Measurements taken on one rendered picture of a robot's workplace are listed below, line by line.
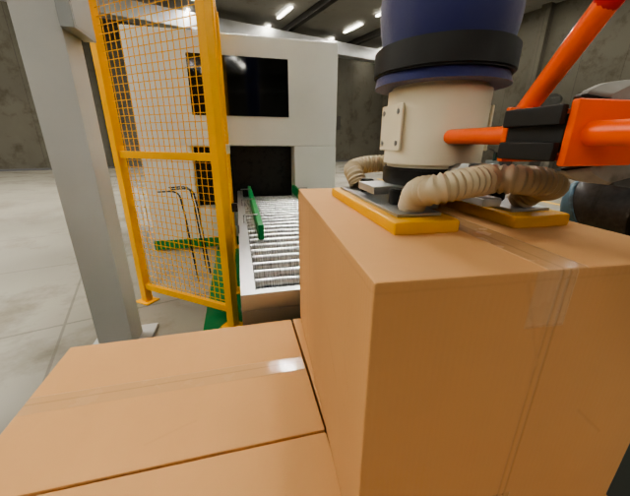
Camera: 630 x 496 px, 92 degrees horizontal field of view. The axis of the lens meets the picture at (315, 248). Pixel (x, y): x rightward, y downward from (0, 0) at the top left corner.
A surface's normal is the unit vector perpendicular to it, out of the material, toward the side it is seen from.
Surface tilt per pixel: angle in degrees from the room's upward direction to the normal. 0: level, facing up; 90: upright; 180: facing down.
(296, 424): 0
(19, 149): 90
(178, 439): 0
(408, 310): 90
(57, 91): 90
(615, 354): 90
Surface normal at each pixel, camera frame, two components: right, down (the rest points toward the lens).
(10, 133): 0.50, 0.29
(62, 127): 0.24, 0.32
